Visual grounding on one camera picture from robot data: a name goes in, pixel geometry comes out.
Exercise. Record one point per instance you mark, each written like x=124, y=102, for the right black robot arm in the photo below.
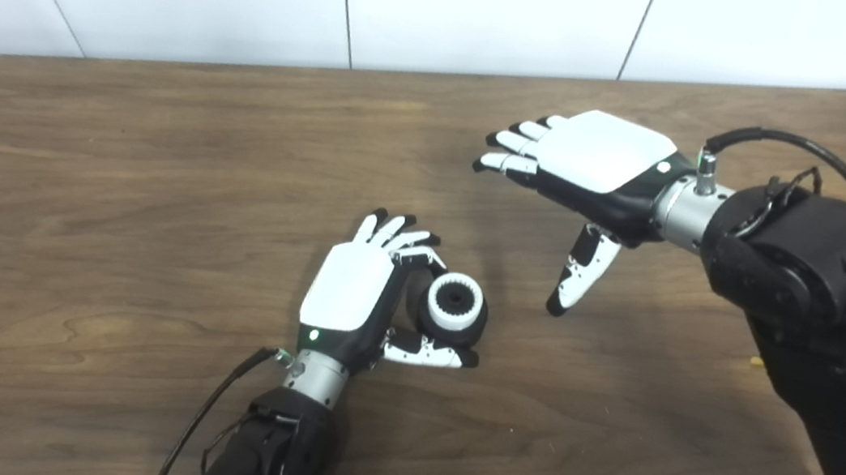
x=830, y=307

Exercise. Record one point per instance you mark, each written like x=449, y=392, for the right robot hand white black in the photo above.
x=601, y=155

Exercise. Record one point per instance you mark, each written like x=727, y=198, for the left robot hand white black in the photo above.
x=347, y=285

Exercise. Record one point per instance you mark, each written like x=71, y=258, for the round black part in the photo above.
x=418, y=306

